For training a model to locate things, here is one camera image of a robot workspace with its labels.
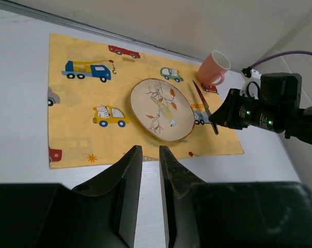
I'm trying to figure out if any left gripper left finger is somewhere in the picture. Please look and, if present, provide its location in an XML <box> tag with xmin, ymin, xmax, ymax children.
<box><xmin>0</xmin><ymin>146</ymin><xmax>143</xmax><ymax>247</ymax></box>

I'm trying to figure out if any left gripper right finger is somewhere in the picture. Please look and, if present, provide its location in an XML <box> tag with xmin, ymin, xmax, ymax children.
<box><xmin>159</xmin><ymin>146</ymin><xmax>312</xmax><ymax>247</ymax></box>

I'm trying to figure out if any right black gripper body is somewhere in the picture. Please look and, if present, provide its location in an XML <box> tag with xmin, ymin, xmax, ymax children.
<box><xmin>209</xmin><ymin>88</ymin><xmax>261</xmax><ymax>130</ymax></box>

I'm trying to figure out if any iridescent knife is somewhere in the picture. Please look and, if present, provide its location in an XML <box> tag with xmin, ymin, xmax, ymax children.
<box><xmin>193</xmin><ymin>81</ymin><xmax>219</xmax><ymax>135</ymax></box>

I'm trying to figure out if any pink mug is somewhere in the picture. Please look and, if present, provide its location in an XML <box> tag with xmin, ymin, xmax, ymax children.
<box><xmin>196</xmin><ymin>51</ymin><xmax>231</xmax><ymax>86</ymax></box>

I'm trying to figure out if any beige bird-pattern plate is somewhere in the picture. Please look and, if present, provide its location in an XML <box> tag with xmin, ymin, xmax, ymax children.
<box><xmin>130</xmin><ymin>78</ymin><xmax>195</xmax><ymax>142</ymax></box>

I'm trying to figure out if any yellow car-print placemat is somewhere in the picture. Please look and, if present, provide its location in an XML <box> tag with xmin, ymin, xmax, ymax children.
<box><xmin>48</xmin><ymin>34</ymin><xmax>243</xmax><ymax>168</ymax></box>

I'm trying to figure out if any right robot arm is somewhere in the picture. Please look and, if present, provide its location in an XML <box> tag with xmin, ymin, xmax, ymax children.
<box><xmin>209</xmin><ymin>73</ymin><xmax>312</xmax><ymax>145</ymax></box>

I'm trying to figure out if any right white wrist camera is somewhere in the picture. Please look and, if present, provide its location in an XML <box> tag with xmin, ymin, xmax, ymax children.
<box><xmin>240</xmin><ymin>67</ymin><xmax>262</xmax><ymax>99</ymax></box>

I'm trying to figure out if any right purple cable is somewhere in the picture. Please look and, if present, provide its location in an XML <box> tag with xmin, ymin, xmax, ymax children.
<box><xmin>251</xmin><ymin>50</ymin><xmax>312</xmax><ymax>70</ymax></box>

